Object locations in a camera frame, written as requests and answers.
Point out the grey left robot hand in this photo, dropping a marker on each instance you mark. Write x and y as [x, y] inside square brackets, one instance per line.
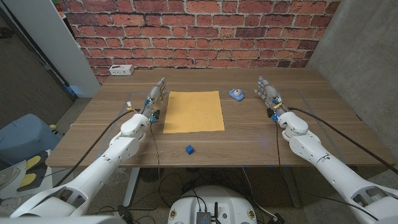
[154, 96]

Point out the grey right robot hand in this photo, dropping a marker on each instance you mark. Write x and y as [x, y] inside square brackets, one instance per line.
[270, 91]

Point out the yellow felt sheet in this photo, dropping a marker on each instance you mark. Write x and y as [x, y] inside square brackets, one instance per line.
[192, 112]

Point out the small blue block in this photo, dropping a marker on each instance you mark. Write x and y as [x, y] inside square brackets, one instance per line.
[189, 150]

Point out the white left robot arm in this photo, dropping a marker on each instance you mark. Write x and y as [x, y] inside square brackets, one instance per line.
[93, 174]

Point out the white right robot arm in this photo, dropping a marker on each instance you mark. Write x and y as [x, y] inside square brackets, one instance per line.
[342, 174]

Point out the white power strip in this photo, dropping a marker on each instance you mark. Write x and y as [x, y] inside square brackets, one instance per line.
[121, 70]

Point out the black round fan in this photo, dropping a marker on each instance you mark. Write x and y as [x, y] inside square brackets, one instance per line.
[151, 175]

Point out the red brick print backdrop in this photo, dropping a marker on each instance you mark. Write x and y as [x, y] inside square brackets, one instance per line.
[199, 31]

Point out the white table leg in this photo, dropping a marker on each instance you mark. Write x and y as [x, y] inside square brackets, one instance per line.
[131, 186]

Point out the grey table leg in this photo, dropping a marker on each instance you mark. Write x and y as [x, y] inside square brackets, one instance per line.
[292, 186]

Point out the small yellow-green ball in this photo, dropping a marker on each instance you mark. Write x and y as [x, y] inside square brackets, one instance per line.
[53, 127]

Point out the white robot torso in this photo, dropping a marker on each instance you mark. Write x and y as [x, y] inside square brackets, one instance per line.
[211, 202]

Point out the blue plastic bin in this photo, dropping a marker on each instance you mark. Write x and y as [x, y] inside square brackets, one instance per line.
[25, 137]

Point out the yellow and black foot pedal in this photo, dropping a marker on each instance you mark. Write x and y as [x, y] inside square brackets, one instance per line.
[32, 161]

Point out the grey sneaker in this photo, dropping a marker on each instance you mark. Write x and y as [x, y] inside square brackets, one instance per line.
[7, 177]

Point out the white wall panel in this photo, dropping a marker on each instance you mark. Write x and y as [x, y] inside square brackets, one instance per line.
[56, 37]

